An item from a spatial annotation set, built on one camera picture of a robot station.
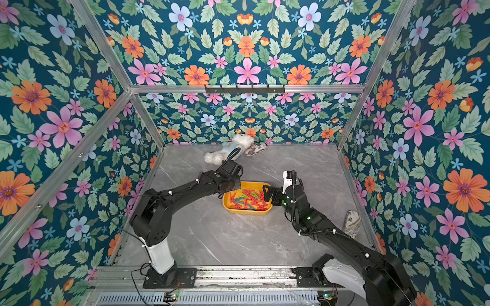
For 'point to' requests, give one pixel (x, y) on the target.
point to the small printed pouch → (256, 148)
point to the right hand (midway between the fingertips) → (271, 186)
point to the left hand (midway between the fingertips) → (239, 182)
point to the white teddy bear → (230, 150)
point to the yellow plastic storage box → (248, 200)
